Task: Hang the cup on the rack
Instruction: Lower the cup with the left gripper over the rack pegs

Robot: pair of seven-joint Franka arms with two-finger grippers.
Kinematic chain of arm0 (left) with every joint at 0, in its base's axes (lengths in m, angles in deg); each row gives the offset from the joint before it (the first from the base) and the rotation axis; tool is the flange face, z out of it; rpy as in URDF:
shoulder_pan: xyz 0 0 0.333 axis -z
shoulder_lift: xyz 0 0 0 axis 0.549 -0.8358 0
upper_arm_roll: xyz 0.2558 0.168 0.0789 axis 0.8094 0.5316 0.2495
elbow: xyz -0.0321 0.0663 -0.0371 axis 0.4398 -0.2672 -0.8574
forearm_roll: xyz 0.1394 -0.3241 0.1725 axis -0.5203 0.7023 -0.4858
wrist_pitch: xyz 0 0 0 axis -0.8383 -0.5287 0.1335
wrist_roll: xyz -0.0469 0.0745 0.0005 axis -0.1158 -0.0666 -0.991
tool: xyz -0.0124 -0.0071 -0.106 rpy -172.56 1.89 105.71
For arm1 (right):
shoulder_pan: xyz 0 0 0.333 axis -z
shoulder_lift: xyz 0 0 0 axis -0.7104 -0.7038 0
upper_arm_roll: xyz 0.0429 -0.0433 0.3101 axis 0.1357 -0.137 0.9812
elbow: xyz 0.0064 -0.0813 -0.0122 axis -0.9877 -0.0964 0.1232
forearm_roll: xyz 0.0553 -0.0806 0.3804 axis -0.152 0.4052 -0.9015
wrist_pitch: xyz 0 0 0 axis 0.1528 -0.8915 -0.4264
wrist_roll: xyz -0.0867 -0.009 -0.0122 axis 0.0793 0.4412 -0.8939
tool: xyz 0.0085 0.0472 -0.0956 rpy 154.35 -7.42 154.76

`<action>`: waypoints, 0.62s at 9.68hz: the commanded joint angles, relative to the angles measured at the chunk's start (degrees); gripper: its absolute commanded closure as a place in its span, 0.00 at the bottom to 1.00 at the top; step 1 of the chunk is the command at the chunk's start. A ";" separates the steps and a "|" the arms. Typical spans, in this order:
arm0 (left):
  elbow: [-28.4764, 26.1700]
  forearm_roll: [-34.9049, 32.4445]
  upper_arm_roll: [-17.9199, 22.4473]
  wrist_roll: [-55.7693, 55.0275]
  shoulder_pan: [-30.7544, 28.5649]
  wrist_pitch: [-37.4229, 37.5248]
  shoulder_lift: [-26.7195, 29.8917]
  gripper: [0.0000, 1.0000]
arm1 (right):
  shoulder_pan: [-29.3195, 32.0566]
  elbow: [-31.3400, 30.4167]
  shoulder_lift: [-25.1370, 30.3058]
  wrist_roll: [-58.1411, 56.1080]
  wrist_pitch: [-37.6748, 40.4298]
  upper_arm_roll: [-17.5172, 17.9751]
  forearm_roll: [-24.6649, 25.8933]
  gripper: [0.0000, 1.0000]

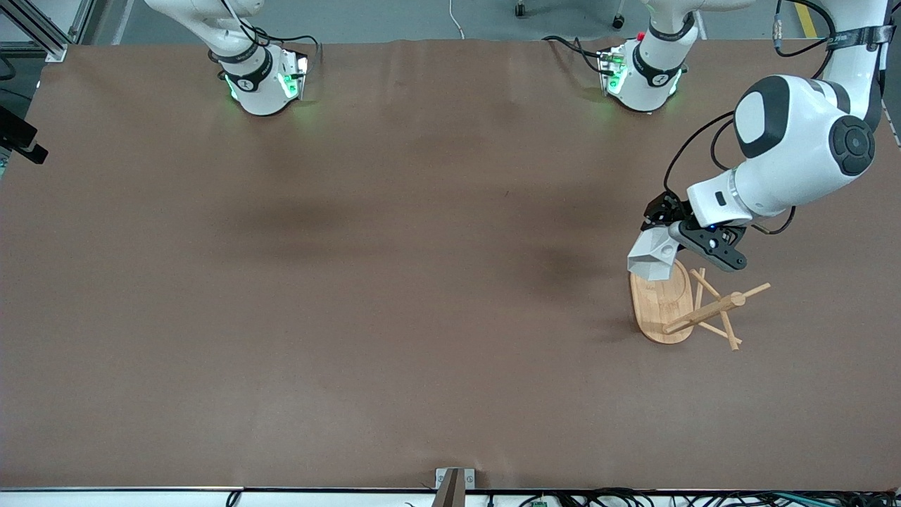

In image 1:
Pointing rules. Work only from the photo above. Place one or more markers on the grey metal mounting bracket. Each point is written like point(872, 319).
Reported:
point(455, 482)

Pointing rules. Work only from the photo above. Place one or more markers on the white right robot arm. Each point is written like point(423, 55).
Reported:
point(260, 95)

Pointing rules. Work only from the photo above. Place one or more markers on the brown table cover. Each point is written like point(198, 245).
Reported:
point(450, 282)

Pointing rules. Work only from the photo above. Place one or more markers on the yellow floor tape strip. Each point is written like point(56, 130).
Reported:
point(804, 17)

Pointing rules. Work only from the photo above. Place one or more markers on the wooden cup rack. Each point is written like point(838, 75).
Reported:
point(665, 310)

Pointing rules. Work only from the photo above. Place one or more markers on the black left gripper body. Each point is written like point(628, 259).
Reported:
point(666, 208)

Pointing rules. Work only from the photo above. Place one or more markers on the white faceted cup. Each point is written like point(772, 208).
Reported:
point(651, 257)

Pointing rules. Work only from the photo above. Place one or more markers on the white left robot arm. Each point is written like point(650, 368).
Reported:
point(795, 141)

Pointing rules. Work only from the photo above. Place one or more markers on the aluminium frame post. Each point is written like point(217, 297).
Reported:
point(42, 35)

